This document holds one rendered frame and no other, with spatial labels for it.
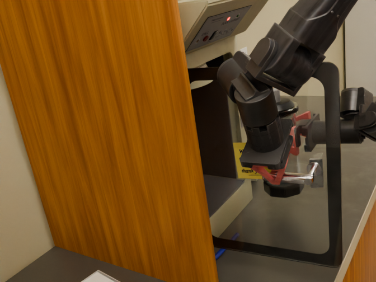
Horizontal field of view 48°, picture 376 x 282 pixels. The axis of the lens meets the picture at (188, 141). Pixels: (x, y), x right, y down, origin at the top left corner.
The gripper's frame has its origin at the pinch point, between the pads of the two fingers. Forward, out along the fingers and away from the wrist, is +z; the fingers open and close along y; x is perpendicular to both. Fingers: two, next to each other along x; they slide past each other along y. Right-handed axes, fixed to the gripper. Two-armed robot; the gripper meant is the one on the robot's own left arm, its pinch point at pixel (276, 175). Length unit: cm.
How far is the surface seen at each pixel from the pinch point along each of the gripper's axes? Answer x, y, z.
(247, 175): -7.2, -2.7, 4.1
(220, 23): -14.0, -23.3, -17.6
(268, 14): -52, -154, 53
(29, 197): -66, 6, 10
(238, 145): -8.4, -5.3, -1.7
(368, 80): -17, -263, 186
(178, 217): -18.9, 7.6, 6.1
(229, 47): -19.8, -35.8, -3.8
